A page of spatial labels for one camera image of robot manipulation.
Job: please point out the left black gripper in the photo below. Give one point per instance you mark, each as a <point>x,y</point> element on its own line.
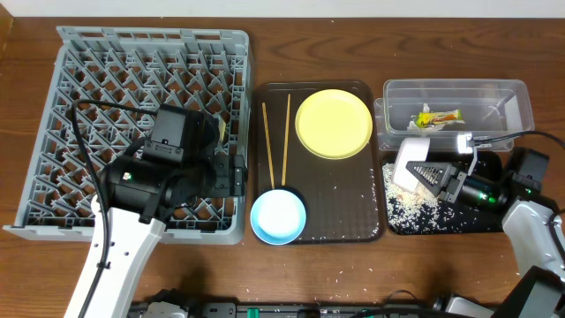
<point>238,175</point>

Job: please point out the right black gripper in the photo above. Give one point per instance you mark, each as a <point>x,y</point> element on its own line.
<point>453,182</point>

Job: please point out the green orange snack wrapper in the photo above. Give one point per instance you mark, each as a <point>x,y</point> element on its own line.
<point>430,119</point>

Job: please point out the wooden chopstick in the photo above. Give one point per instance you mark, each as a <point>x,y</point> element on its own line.
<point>286,142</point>
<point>268,146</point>

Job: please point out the white cup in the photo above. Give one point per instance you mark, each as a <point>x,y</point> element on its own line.
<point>221,128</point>

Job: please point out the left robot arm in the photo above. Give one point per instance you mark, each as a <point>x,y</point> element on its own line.
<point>133,210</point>

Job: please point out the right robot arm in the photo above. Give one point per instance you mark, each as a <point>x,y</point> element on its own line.
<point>531,221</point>

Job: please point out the spilled rice pile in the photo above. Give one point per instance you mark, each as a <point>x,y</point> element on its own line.
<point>414,213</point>

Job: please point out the black plastic tray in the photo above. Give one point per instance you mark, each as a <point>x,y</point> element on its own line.
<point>467,220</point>

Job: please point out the light blue bowl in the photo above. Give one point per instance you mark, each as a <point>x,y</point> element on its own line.
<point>278,217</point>

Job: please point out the clear plastic bin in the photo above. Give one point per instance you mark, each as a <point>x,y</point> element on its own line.
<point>489,107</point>

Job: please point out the dark brown serving tray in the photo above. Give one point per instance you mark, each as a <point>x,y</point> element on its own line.
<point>340,196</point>

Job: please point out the yellow round plate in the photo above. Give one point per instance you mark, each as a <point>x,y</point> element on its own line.
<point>333,124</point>

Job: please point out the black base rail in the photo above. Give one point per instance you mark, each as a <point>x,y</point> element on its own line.
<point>262,310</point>

